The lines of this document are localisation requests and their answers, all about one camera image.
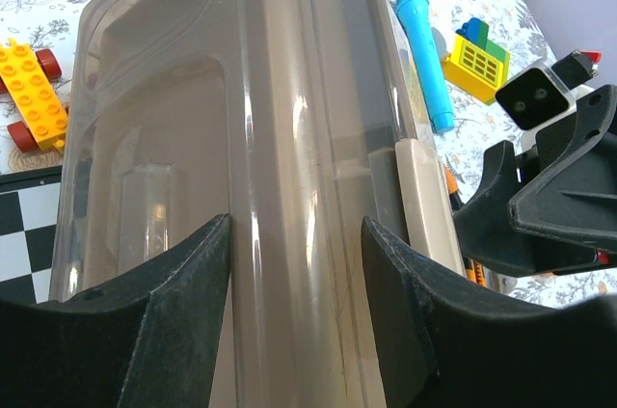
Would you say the orange utility knife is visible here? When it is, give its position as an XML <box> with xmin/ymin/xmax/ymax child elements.
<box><xmin>463</xmin><ymin>257</ymin><xmax>489</xmax><ymax>287</ymax></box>

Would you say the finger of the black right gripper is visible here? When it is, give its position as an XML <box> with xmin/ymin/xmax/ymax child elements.
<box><xmin>509</xmin><ymin>84</ymin><xmax>616</xmax><ymax>253</ymax></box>
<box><xmin>454</xmin><ymin>141</ymin><xmax>603</xmax><ymax>278</ymax></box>

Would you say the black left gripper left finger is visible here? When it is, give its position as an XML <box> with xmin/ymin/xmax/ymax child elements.
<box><xmin>1</xmin><ymin>215</ymin><xmax>230</xmax><ymax>407</ymax></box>

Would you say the yellow toy brick car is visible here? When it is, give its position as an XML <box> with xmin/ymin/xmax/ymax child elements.
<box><xmin>1</xmin><ymin>39</ymin><xmax>68</xmax><ymax>153</ymax></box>

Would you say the yellow green toy block house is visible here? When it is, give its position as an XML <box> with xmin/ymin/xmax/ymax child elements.
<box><xmin>440</xmin><ymin>17</ymin><xmax>510</xmax><ymax>105</ymax></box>

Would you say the blue toy microphone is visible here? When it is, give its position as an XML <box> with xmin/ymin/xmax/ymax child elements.
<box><xmin>395</xmin><ymin>0</ymin><xmax>454</xmax><ymax>134</ymax></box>

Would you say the black white checkerboard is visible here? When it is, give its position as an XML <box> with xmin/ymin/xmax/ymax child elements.
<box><xmin>1</xmin><ymin>166</ymin><xmax>62</xmax><ymax>305</ymax></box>

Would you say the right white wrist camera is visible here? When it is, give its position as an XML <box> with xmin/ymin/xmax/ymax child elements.
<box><xmin>496</xmin><ymin>50</ymin><xmax>598</xmax><ymax>151</ymax></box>

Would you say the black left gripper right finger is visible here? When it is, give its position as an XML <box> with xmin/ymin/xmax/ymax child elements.
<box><xmin>361</xmin><ymin>218</ymin><xmax>616</xmax><ymax>407</ymax></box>

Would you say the taupe plastic tool box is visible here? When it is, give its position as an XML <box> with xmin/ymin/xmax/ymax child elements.
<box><xmin>50</xmin><ymin>0</ymin><xmax>449</xmax><ymax>407</ymax></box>

